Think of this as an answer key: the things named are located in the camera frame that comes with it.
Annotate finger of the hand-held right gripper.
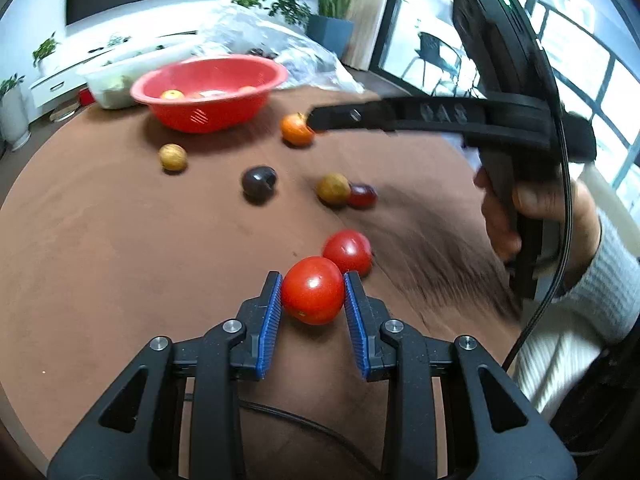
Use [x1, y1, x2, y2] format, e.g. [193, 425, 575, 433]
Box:
[306, 97, 489, 136]

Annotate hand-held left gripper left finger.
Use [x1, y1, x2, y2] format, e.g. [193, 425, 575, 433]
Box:
[47, 271, 285, 480]

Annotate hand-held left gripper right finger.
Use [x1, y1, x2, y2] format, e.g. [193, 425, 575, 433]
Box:
[343, 271, 578, 480]

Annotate red tomato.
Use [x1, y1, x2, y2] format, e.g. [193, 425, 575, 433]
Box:
[322, 229, 373, 277]
[281, 256, 346, 326]

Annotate small red plum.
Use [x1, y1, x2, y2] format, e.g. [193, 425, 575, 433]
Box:
[347, 183, 378, 209]

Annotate brown longan fruit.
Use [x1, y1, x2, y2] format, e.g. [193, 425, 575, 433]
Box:
[316, 173, 352, 206]
[159, 143, 188, 173]

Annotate small mandarin with stem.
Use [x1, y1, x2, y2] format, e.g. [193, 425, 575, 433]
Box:
[280, 112, 316, 147]

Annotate dark purple plum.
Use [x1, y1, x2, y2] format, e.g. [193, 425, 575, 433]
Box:
[241, 165, 278, 201]

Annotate red plastic colander bowl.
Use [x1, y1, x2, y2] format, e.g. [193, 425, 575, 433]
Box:
[130, 55, 290, 134]

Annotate person's right forearm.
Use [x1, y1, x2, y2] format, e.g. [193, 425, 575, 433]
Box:
[515, 210, 640, 421]

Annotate person's right hand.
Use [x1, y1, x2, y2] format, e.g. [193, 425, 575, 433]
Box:
[474, 167, 601, 286]

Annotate black patio chair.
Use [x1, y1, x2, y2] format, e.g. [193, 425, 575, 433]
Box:
[402, 31, 463, 96]

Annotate clear plastic bag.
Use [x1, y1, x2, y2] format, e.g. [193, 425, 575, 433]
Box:
[192, 4, 366, 93]

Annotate beige curtain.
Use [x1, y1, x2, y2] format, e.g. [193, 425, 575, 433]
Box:
[342, 0, 396, 71]

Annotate tall plant in blue pot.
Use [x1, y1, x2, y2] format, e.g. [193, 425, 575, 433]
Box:
[289, 0, 366, 58]

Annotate bushy plant in white pot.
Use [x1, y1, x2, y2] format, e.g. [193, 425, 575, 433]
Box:
[267, 0, 312, 31]

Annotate green leafy vegetables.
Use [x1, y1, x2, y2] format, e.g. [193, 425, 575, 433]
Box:
[97, 76, 136, 108]

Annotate white plastic basin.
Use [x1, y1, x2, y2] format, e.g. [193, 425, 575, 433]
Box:
[75, 42, 201, 110]

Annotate white floating tv cabinet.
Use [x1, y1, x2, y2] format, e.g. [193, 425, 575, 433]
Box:
[27, 25, 201, 108]

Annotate plant in grey pot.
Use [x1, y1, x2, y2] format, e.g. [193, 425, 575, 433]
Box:
[0, 74, 32, 152]

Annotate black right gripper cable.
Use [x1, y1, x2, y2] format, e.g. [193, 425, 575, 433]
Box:
[501, 35, 573, 368]

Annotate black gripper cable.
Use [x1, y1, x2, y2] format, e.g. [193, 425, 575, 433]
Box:
[501, 35, 573, 368]
[185, 392, 386, 480]

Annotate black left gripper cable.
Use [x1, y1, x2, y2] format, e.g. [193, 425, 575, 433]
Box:
[185, 392, 386, 480]

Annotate black sliding door frame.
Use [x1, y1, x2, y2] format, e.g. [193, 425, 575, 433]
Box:
[370, 0, 416, 73]

